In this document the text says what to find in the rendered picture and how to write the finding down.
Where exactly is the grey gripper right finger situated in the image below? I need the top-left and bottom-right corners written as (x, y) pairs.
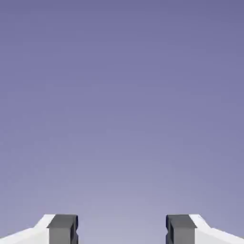
top-left (165, 214), bottom-right (244, 244)

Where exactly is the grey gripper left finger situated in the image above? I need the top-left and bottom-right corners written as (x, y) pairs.
top-left (0, 214), bottom-right (79, 244)

